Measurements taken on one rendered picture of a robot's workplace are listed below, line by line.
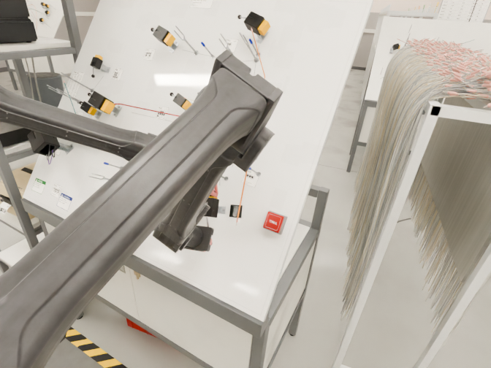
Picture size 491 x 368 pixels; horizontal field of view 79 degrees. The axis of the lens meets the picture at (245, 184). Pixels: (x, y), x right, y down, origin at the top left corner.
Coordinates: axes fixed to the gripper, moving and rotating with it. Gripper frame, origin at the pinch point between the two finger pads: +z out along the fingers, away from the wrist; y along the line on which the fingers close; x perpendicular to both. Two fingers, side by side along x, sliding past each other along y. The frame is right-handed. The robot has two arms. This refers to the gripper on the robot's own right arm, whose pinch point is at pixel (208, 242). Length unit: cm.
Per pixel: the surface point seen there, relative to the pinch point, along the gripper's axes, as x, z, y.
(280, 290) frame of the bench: 10.3, 26.3, -17.7
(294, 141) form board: -34.0, -0.6, -22.2
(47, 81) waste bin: -206, 151, 387
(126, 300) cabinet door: 27, 33, 51
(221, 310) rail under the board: 19.0, 8.9, -4.7
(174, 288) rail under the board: 15.6, 8.8, 13.4
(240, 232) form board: -4.8, 4.0, -8.3
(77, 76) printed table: -63, -7, 78
